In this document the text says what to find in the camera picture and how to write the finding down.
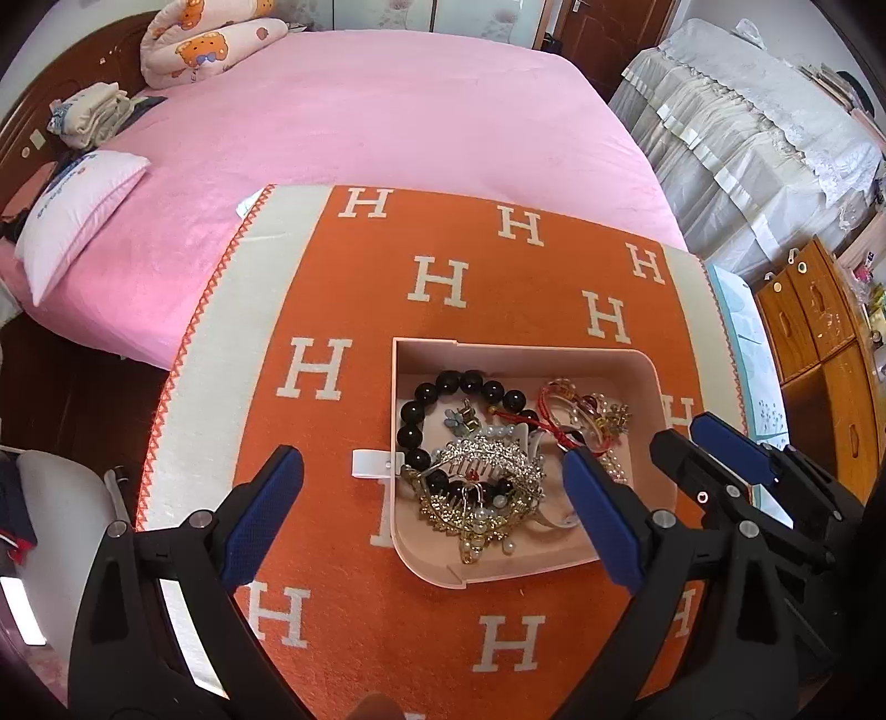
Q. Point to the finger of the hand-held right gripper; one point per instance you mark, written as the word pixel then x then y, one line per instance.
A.
pixel 727 439
pixel 682 460

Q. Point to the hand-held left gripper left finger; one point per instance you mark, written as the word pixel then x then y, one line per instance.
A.
pixel 266 512

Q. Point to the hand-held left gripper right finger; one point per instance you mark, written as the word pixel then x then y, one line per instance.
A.
pixel 602 519

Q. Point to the gold flower ornament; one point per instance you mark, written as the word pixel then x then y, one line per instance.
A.
pixel 614 417

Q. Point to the clear bangle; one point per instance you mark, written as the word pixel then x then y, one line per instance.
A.
pixel 578 408

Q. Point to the crystal tiara comb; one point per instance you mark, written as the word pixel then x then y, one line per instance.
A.
pixel 484 453

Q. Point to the small flower hair clip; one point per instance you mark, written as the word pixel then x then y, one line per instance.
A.
pixel 457 417

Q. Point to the pink jewelry box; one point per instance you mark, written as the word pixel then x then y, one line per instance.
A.
pixel 443 360

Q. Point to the white blue floral bedsheet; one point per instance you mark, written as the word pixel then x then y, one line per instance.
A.
pixel 754 346

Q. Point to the orange wooden cabinet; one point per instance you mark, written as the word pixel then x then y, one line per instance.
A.
pixel 830 388

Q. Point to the white bedside object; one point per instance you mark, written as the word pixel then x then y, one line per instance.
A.
pixel 62 540

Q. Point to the orange letter print blanket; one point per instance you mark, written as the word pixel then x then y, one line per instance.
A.
pixel 484 304

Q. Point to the white lace covered furniture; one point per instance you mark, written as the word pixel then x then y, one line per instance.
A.
pixel 727 104

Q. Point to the white pillow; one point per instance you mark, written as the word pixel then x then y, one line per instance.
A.
pixel 76 208

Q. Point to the brown wooden door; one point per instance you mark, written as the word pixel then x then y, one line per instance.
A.
pixel 609 34

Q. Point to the pink bed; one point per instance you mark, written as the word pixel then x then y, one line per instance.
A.
pixel 381 104

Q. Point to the folded beige clothes pile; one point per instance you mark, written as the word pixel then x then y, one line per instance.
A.
pixel 90 114

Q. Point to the rolled bear print quilt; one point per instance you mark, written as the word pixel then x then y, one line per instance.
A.
pixel 207 55

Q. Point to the brown wooden headboard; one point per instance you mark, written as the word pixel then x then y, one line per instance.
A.
pixel 104 48

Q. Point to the flower print wardrobe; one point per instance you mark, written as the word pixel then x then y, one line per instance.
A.
pixel 415 17

